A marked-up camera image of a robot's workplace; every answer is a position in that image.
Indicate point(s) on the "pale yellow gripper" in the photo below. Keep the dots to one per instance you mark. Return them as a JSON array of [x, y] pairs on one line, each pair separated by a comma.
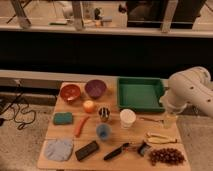
[[168, 120]]

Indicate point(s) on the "black handled brush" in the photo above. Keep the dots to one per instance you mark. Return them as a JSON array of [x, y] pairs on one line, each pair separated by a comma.
[[140, 148]]

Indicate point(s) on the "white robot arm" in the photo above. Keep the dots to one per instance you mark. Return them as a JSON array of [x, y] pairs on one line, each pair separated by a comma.
[[185, 87]]

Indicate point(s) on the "purple bowl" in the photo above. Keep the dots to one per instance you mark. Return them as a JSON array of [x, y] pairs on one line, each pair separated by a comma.
[[95, 88]]

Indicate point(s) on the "orange red bowl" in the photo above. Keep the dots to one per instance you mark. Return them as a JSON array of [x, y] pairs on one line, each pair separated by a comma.
[[70, 93]]

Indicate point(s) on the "yellow banana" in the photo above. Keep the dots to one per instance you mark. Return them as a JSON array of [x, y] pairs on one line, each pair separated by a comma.
[[156, 138]]

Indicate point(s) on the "wooden spoon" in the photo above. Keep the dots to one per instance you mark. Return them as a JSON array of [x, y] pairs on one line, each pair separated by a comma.
[[152, 120]]

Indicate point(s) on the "bunch of dark grapes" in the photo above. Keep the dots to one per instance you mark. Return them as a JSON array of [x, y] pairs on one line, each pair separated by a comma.
[[170, 156]]

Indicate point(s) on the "green plastic tray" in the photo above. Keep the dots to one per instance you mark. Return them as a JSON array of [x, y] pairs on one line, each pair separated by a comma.
[[141, 94]]

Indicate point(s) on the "white paper cup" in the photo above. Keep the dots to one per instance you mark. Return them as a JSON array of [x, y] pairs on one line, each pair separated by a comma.
[[127, 118]]

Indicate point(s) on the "blue plastic cup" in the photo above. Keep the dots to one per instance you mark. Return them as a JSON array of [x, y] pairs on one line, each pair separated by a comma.
[[103, 131]]

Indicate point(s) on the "wooden board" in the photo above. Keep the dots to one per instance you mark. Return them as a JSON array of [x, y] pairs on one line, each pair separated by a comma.
[[128, 160]]

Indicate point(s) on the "yellow apple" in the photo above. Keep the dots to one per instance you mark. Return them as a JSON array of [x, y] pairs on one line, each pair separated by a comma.
[[89, 106]]

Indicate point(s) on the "orange carrot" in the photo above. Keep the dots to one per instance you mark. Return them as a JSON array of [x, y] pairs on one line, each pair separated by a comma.
[[79, 126]]

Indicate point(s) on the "black rectangular block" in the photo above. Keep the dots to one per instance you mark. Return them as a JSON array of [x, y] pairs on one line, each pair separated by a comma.
[[86, 150]]

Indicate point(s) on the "teal sponge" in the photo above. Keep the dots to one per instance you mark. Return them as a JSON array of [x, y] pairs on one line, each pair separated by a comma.
[[63, 118]]

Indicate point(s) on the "light blue cloth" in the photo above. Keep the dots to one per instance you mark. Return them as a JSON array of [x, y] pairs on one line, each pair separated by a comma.
[[58, 149]]

